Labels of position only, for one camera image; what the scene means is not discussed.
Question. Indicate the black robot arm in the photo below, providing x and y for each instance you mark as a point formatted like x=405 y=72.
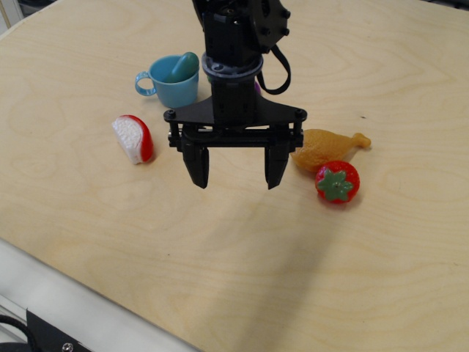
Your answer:
x=237 y=35

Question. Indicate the orange toy chicken drumstick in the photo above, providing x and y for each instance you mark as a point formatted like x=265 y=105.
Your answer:
x=321 y=146

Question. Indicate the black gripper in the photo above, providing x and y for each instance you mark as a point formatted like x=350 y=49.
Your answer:
x=236 y=115

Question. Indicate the blue plastic cup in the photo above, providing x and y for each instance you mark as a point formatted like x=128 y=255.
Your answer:
x=172 y=95

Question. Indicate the purple toy eggplant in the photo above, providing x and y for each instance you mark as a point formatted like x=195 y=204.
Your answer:
x=257 y=87

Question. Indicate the red white sushi toy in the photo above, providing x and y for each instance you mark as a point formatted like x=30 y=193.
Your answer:
x=134 y=138

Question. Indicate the teal toy cucumber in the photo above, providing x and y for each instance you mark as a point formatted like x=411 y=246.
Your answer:
x=187 y=65

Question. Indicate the black metal bracket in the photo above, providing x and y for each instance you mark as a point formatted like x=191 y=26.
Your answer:
x=50 y=338

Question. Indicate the red toy strawberry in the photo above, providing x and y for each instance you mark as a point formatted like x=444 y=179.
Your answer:
x=337 y=182

